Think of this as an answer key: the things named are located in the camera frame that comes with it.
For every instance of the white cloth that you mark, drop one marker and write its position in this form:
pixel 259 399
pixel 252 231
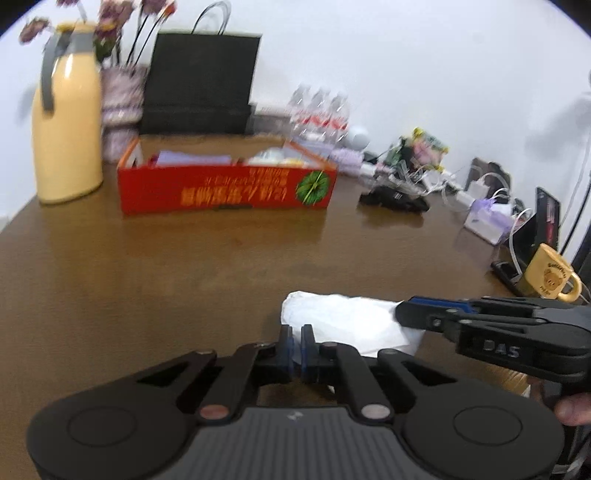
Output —
pixel 351 323

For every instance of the dark brown bag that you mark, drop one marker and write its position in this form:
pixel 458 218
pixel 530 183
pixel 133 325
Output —
pixel 489 173

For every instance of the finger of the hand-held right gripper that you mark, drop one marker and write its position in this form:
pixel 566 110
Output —
pixel 420 316
pixel 438 302

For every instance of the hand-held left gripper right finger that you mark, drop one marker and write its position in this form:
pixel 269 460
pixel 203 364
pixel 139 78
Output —
pixel 306 353

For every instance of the dried rose bouquet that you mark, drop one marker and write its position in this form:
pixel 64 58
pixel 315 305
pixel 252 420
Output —
pixel 111 23

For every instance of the purple cloth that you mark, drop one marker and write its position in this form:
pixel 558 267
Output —
pixel 194 158

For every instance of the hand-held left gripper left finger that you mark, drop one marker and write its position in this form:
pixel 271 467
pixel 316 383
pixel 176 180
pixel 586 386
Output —
pixel 285 350

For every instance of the yellow thermos jug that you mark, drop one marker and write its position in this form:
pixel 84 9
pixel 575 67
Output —
pixel 69 129

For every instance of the red cardboard box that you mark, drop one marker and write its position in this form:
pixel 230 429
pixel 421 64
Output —
pixel 221 189

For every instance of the colourful snack packet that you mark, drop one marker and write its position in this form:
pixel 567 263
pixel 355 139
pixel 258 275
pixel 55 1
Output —
pixel 429 147

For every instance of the black paper bag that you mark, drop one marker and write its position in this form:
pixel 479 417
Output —
pixel 198 83

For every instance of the white round camera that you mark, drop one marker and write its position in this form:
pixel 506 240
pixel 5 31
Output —
pixel 358 138

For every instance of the yellow bear mug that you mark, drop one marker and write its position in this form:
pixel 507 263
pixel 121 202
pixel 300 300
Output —
pixel 549 274

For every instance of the clear plastic container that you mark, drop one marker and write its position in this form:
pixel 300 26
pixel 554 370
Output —
pixel 272 124

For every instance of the person's right hand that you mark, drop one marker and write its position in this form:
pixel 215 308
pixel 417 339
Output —
pixel 575 410

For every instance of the white charger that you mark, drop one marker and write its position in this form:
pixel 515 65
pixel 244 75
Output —
pixel 476 191

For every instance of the marbled purple vase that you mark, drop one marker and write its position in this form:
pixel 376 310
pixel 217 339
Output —
pixel 122 106

